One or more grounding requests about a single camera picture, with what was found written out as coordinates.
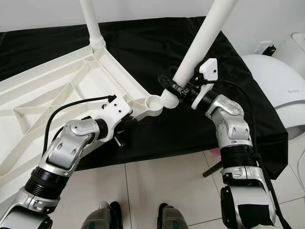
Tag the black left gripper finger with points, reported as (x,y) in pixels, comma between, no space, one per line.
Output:
(128,123)

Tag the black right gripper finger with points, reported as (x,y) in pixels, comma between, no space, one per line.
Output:
(170,85)

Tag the white plastic table leg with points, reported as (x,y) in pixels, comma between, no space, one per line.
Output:
(200,43)
(93,24)

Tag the white plastic table top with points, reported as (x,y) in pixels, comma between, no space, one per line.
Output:
(38,90)

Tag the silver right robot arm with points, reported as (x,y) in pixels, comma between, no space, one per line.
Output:
(231,119)

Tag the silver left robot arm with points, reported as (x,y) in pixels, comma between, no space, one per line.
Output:
(71,143)

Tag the black tablecloth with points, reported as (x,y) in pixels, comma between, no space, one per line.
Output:
(252,71)

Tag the white round appliance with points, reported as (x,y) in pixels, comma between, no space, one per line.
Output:
(274,76)

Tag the grey robot right leg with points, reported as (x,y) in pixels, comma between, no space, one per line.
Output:
(172,217)

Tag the white rounded plastic container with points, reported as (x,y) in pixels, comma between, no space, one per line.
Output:
(293,50)

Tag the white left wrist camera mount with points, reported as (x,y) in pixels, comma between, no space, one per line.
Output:
(116,109)

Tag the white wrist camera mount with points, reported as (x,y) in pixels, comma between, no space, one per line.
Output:
(116,109)
(208,69)

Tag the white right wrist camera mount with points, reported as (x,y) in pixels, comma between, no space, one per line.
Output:
(208,69)

